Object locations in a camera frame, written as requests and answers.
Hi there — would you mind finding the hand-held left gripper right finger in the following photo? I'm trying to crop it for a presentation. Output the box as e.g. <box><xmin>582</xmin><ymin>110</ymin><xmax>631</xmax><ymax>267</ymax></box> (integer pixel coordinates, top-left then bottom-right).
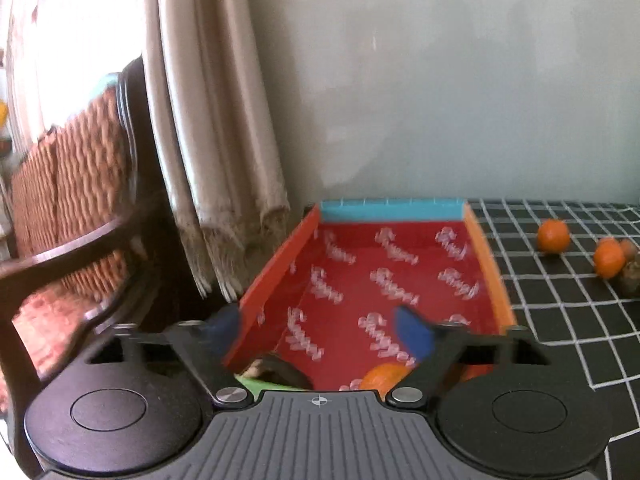
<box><xmin>387</xmin><ymin>305</ymin><xmax>551</xmax><ymax>409</ymax></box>

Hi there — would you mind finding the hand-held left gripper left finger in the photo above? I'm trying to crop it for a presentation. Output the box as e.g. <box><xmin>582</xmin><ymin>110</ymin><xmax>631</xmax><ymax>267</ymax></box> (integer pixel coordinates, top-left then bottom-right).
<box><xmin>87</xmin><ymin>305</ymin><xmax>252</xmax><ymax>409</ymax></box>

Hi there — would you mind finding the red printed cardboard box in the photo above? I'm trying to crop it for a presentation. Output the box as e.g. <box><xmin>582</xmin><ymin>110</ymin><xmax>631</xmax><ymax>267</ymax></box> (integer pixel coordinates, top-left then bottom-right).
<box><xmin>221</xmin><ymin>199</ymin><xmax>519</xmax><ymax>394</ymax></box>

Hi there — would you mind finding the brown kiwi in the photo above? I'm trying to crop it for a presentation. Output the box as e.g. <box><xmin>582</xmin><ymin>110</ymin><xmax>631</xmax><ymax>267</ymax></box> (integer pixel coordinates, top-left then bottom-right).
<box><xmin>245</xmin><ymin>354</ymin><xmax>315</xmax><ymax>392</ymax></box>
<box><xmin>619</xmin><ymin>254</ymin><xmax>640</xmax><ymax>298</ymax></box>

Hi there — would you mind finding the black white checked tablecloth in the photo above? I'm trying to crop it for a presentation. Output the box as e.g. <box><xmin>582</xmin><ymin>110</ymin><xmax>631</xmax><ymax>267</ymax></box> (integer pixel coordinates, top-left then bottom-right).
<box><xmin>465</xmin><ymin>198</ymin><xmax>640</xmax><ymax>480</ymax></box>

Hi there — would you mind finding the brown woven chair cushion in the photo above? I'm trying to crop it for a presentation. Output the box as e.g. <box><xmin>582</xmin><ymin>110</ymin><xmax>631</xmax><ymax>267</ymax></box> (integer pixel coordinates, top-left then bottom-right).
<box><xmin>9</xmin><ymin>89</ymin><xmax>132</xmax><ymax>381</ymax></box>

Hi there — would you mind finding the beige curtain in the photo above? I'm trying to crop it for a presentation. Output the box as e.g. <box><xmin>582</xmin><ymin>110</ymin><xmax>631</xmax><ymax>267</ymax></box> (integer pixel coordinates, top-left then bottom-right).
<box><xmin>0</xmin><ymin>0</ymin><xmax>293</xmax><ymax>299</ymax></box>

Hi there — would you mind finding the dark wooden chair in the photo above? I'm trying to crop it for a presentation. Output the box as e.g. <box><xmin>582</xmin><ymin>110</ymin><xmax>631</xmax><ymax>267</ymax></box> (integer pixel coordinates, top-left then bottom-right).
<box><xmin>0</xmin><ymin>57</ymin><xmax>239</xmax><ymax>466</ymax></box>

